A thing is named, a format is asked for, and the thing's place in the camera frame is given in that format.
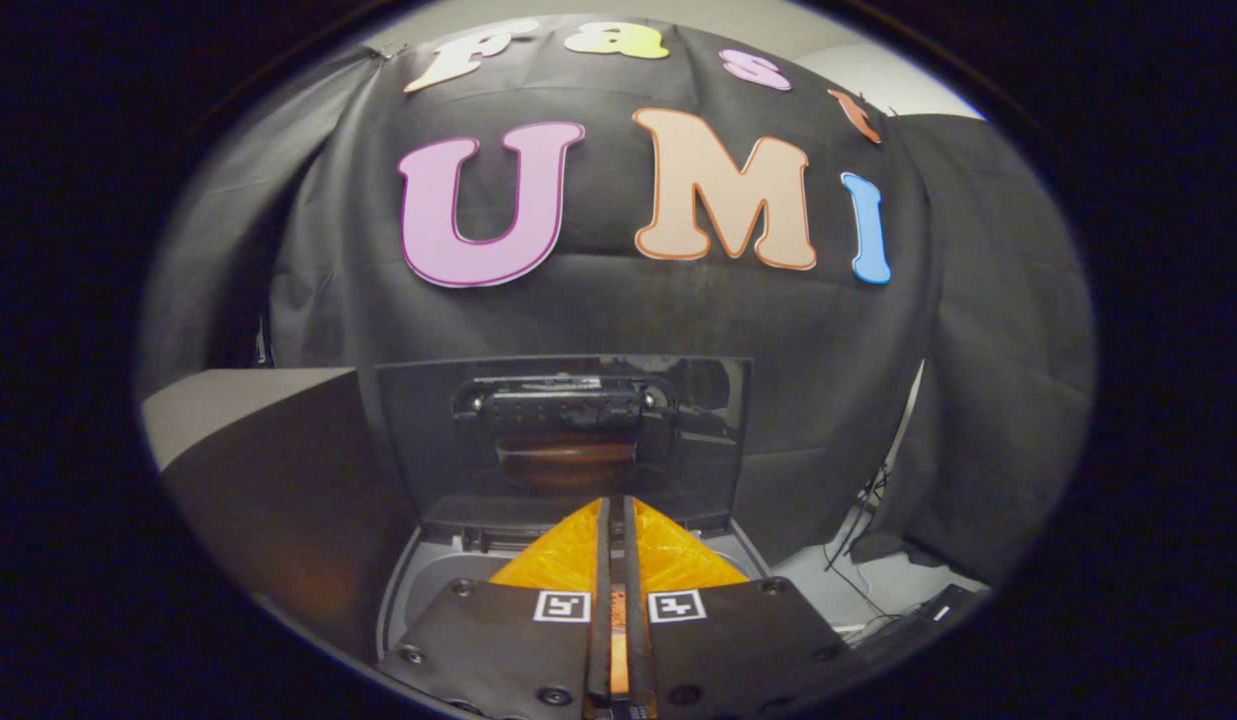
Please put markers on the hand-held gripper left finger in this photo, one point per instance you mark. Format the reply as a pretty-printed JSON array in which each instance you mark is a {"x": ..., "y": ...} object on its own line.
[{"x": 602, "y": 560}]

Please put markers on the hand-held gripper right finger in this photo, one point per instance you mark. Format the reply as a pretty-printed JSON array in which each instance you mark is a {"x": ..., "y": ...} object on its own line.
[{"x": 633, "y": 560}]

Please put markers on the dark washing machine lid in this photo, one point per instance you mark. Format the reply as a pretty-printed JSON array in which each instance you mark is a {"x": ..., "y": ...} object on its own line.
[{"x": 418, "y": 440}]

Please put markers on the black box on floor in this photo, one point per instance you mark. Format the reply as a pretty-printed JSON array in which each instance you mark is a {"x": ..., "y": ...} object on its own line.
[{"x": 928, "y": 612}]

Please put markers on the orange garment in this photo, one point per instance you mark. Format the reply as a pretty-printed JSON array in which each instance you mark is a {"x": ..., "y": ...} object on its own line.
[{"x": 619, "y": 650}]

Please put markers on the black backdrop cloth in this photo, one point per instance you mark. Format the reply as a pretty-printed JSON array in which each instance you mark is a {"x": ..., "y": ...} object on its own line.
[{"x": 618, "y": 310}]

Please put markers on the black cabinet with beige door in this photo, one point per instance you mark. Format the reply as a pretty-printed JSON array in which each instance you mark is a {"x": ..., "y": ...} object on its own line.
[{"x": 278, "y": 480}]

